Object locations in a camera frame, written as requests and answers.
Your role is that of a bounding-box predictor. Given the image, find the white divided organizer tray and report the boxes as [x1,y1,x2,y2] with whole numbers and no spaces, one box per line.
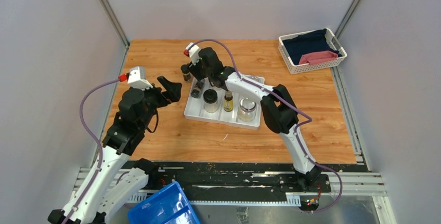
[184,78,262,130]

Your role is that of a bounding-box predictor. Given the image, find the blue plastic bin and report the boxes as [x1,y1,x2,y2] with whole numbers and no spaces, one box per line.
[127,181,201,224]

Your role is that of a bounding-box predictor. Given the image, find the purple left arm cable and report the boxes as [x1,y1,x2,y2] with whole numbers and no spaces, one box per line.
[62,78,121,224]

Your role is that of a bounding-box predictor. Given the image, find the glass jar with grains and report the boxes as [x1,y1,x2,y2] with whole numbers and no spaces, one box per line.
[247,76,264,83]

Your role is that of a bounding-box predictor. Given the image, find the navy blue cloth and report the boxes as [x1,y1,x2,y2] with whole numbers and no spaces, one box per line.
[282,29,342,65]

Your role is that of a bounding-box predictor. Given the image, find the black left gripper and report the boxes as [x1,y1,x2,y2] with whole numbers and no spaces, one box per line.
[131,75,181,129]

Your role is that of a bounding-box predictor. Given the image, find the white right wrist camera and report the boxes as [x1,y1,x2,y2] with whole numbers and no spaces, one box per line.
[184,42,201,65]

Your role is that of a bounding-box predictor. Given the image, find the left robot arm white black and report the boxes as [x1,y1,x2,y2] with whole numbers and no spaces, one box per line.
[47,74,182,223]

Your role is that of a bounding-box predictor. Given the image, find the glass jar front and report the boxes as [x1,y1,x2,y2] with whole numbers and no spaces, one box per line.
[238,98,257,122]

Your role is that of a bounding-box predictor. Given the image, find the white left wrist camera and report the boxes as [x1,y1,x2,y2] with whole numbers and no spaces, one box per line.
[118,66,153,90]

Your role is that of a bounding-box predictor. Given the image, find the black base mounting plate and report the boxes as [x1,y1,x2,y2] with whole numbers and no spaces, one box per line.
[125,161,332,203]

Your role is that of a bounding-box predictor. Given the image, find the black lid bead jar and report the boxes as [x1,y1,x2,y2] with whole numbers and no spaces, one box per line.
[203,89,218,113]

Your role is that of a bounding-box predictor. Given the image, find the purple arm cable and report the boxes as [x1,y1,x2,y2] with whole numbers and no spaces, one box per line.
[192,38,343,215]
[62,78,121,224]

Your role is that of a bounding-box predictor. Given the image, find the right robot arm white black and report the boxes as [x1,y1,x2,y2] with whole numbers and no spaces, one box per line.
[184,45,322,192]

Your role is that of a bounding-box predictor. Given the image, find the pink cloth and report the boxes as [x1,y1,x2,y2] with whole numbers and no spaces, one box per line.
[299,50,339,65]

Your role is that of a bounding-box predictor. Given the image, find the white plastic basket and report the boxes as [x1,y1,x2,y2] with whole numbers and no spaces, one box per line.
[278,28,347,74]

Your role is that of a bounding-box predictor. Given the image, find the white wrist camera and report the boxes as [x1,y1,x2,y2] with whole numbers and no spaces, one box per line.
[118,66,153,90]
[184,42,201,65]

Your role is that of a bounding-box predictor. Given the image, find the small dark spice jar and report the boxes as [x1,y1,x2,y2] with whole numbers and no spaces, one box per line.
[180,64,192,83]
[190,81,204,98]

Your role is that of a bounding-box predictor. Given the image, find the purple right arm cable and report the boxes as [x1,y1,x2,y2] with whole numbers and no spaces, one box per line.
[192,38,343,215]

